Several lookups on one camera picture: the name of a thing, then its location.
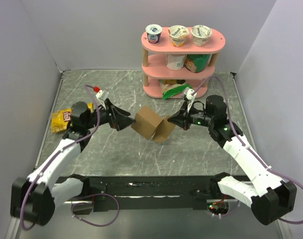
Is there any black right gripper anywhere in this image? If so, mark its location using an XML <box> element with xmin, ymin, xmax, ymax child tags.
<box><xmin>168</xmin><ymin>101</ymin><xmax>214</xmax><ymax>130</ymax></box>

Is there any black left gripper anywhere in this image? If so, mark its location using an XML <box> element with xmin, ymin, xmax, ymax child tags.
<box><xmin>84</xmin><ymin>98</ymin><xmax>136</xmax><ymax>131</ymax></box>

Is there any brown cardboard paper box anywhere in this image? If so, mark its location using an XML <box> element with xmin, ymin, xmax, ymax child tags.
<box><xmin>131</xmin><ymin>106</ymin><xmax>175</xmax><ymax>143</ymax></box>

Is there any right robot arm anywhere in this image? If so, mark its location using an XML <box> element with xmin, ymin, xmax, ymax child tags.
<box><xmin>168</xmin><ymin>95</ymin><xmax>297</xmax><ymax>225</ymax></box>

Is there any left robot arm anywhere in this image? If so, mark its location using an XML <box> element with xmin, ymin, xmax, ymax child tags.
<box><xmin>10</xmin><ymin>99</ymin><xmax>135</xmax><ymax>226</ymax></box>

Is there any green white snack bag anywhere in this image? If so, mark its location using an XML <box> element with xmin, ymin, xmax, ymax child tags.
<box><xmin>158</xmin><ymin>79</ymin><xmax>192</xmax><ymax>100</ymax></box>

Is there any yellow Lays chip bag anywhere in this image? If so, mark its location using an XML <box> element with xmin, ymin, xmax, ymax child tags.
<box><xmin>51</xmin><ymin>102</ymin><xmax>94</xmax><ymax>132</ymax></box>

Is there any white paper cup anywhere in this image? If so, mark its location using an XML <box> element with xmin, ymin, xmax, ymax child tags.
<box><xmin>166</xmin><ymin>54</ymin><xmax>186</xmax><ymax>71</ymax></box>

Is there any pink three-tier shelf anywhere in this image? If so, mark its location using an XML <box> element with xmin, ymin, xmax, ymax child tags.
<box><xmin>141</xmin><ymin>27</ymin><xmax>226</xmax><ymax>99</ymax></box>

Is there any green snack canister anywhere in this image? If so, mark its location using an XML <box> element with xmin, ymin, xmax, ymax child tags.
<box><xmin>184</xmin><ymin>54</ymin><xmax>211</xmax><ymax>73</ymax></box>

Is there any orange Chobani yogurt cup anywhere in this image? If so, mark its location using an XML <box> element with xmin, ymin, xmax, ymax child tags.
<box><xmin>168</xmin><ymin>25</ymin><xmax>189</xmax><ymax>47</ymax></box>

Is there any white Chobani yogurt cup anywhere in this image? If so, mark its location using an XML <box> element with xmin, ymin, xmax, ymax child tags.
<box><xmin>191</xmin><ymin>25</ymin><xmax>212</xmax><ymax>47</ymax></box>

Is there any blue yogurt cup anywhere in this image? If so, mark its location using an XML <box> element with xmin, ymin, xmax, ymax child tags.
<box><xmin>146</xmin><ymin>24</ymin><xmax>162</xmax><ymax>45</ymax></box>

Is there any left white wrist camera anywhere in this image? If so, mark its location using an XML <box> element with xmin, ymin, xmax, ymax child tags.
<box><xmin>93</xmin><ymin>86</ymin><xmax>109</xmax><ymax>108</ymax></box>

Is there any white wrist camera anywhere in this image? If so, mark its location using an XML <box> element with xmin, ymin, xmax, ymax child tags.
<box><xmin>181</xmin><ymin>87</ymin><xmax>197</xmax><ymax>112</ymax></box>
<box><xmin>93</xmin><ymin>86</ymin><xmax>109</xmax><ymax>108</ymax></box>

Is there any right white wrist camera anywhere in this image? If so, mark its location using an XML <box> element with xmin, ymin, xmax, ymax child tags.
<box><xmin>181</xmin><ymin>87</ymin><xmax>197</xmax><ymax>112</ymax></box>

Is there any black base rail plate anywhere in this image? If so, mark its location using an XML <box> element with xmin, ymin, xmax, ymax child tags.
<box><xmin>73</xmin><ymin>174</ymin><xmax>230</xmax><ymax>212</ymax></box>

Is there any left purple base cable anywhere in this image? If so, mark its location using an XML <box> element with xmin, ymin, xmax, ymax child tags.
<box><xmin>71</xmin><ymin>193</ymin><xmax>120</xmax><ymax>227</ymax></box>

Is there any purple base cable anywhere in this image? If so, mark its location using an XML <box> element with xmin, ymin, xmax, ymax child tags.
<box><xmin>211</xmin><ymin>199</ymin><xmax>242</xmax><ymax>220</ymax></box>
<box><xmin>71</xmin><ymin>193</ymin><xmax>120</xmax><ymax>227</ymax></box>

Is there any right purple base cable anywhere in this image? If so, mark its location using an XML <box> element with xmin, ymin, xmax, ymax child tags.
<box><xmin>211</xmin><ymin>199</ymin><xmax>242</xmax><ymax>220</ymax></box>

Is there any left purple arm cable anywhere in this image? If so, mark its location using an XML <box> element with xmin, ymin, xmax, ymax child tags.
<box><xmin>20</xmin><ymin>84</ymin><xmax>101</xmax><ymax>230</ymax></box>

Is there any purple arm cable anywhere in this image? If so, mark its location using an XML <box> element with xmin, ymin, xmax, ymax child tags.
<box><xmin>20</xmin><ymin>84</ymin><xmax>101</xmax><ymax>230</ymax></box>
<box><xmin>195</xmin><ymin>75</ymin><xmax>303</xmax><ymax>224</ymax></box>

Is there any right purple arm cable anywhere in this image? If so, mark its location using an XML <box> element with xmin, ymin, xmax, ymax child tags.
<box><xmin>195</xmin><ymin>75</ymin><xmax>303</xmax><ymax>224</ymax></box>

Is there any aluminium frame rail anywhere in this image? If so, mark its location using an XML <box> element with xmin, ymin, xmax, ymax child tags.
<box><xmin>5</xmin><ymin>218</ymin><xmax>21</xmax><ymax>239</ymax></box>

